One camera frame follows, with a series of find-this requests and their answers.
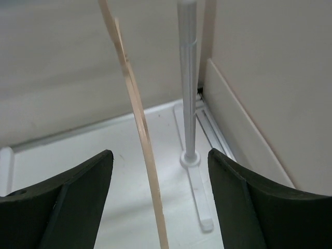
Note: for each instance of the white metal clothes rack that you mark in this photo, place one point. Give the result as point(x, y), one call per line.
point(63, 66)

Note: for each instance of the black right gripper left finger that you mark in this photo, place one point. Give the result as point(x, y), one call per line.
point(63, 211)

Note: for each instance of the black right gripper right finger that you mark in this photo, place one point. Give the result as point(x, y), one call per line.
point(256, 212)

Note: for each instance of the beige wooden hanger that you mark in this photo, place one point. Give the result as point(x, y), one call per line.
point(140, 124)

